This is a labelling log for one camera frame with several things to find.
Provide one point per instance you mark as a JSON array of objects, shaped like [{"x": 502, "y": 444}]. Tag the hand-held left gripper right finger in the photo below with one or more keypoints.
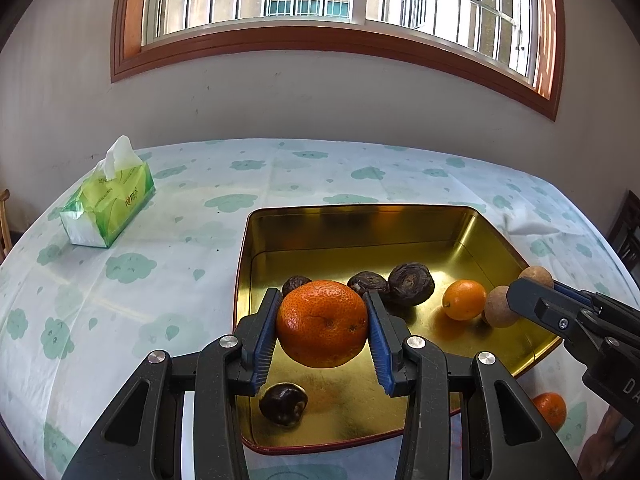
[{"x": 380, "y": 350}]

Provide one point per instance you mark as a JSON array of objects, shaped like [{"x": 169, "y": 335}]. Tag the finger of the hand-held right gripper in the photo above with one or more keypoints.
[
  {"x": 540, "y": 305},
  {"x": 575, "y": 293}
]

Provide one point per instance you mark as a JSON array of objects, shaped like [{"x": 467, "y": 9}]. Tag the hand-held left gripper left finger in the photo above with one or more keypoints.
[{"x": 262, "y": 345}]

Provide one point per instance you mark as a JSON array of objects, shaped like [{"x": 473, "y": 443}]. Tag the tan walnut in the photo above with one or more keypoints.
[
  {"x": 497, "y": 307},
  {"x": 535, "y": 275}
]

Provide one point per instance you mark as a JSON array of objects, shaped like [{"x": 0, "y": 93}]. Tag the mandarin orange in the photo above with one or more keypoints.
[
  {"x": 322, "y": 322},
  {"x": 550, "y": 410}
]

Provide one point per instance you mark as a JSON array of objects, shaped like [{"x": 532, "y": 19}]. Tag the large dark water chestnut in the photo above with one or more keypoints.
[{"x": 410, "y": 284}]

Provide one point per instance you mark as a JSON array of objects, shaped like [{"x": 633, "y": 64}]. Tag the small kumquat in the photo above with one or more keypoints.
[{"x": 465, "y": 300}]

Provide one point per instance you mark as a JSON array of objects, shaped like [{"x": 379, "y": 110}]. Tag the red and gold tin box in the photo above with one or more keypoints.
[{"x": 350, "y": 240}]

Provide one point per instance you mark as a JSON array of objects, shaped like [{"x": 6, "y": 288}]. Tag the dark wooden chair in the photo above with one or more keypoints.
[{"x": 625, "y": 230}]

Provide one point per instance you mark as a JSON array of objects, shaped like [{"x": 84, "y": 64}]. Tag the cloud print tablecloth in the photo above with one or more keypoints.
[{"x": 150, "y": 310}]

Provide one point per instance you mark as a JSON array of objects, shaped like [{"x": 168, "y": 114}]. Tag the green tissue pack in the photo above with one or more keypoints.
[{"x": 110, "y": 200}]

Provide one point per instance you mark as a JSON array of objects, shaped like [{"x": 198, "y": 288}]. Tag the light wooden chair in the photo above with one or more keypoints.
[{"x": 4, "y": 225}]

